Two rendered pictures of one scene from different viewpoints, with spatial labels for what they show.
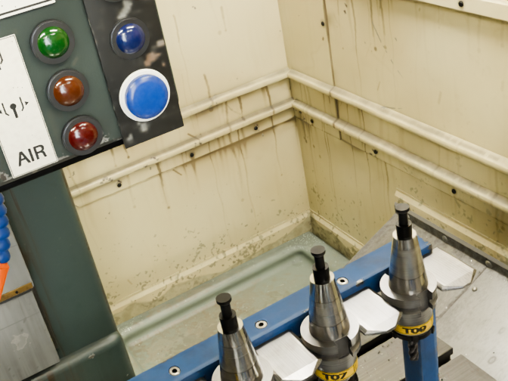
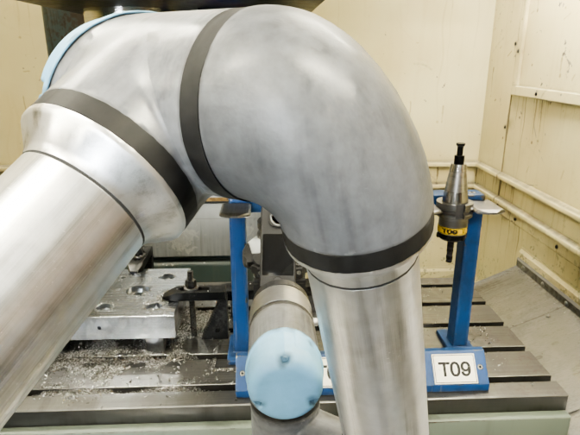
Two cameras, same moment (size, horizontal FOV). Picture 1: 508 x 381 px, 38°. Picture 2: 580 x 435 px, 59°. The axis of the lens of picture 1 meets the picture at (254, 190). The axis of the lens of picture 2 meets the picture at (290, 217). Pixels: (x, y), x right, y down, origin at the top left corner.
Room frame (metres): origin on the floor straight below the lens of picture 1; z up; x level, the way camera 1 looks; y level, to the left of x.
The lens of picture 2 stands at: (-0.27, -0.22, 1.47)
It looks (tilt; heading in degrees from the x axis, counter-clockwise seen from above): 18 degrees down; 23
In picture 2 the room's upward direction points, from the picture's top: straight up
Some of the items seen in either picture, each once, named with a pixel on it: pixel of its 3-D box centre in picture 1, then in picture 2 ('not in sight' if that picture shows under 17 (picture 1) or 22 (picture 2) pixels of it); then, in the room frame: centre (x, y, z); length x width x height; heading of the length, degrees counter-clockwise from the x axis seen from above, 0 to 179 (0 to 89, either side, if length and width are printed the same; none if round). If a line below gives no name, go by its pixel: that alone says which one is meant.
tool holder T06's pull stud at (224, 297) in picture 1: (226, 311); not in sight; (0.55, 0.05, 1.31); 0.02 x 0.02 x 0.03
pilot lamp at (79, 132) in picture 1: (82, 135); not in sight; (0.44, 0.10, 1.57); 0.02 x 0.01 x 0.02; 115
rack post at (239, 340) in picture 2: not in sight; (239, 283); (0.53, 0.22, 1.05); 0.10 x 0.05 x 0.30; 25
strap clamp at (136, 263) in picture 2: not in sight; (141, 268); (0.65, 0.56, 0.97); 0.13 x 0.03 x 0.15; 25
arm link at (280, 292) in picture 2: not in sight; (283, 318); (0.23, 0.00, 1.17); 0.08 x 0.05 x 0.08; 115
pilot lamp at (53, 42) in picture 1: (53, 41); not in sight; (0.44, 0.10, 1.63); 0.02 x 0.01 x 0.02; 115
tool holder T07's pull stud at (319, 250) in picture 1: (320, 263); not in sight; (0.60, -0.05, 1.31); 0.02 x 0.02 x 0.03
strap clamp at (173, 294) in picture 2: not in sight; (195, 304); (0.55, 0.34, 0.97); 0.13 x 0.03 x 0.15; 115
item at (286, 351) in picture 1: (288, 360); not in sight; (0.57, 0.00, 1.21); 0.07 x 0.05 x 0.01; 25
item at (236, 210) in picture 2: not in sight; (235, 211); (0.48, 0.20, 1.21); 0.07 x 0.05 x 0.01; 25
